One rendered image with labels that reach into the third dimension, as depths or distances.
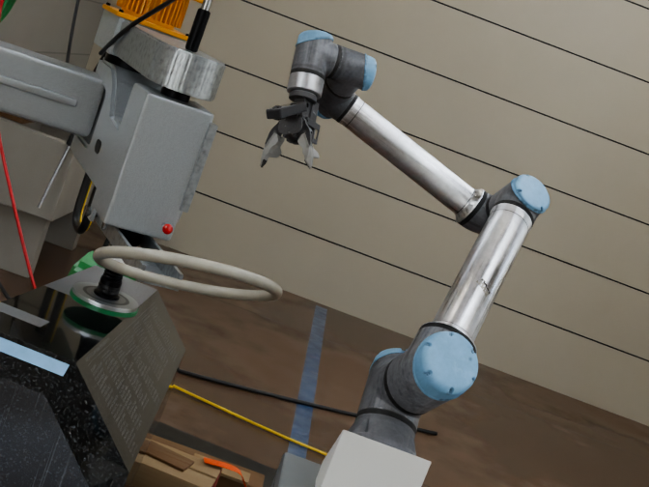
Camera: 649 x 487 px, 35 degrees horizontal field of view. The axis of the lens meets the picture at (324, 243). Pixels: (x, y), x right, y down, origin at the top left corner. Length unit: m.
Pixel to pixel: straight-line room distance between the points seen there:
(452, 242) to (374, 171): 0.82
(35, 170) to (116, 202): 2.99
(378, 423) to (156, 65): 1.30
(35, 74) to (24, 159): 2.43
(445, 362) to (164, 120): 1.23
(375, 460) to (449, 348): 0.31
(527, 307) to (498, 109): 1.57
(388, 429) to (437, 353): 0.23
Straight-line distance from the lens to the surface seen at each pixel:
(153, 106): 3.14
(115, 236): 3.22
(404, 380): 2.44
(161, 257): 2.46
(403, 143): 2.85
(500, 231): 2.70
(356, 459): 2.46
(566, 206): 8.29
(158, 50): 3.17
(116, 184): 3.18
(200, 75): 3.13
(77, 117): 3.80
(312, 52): 2.68
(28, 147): 6.15
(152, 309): 3.70
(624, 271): 8.47
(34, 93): 3.76
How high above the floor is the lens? 1.83
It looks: 10 degrees down
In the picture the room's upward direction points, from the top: 21 degrees clockwise
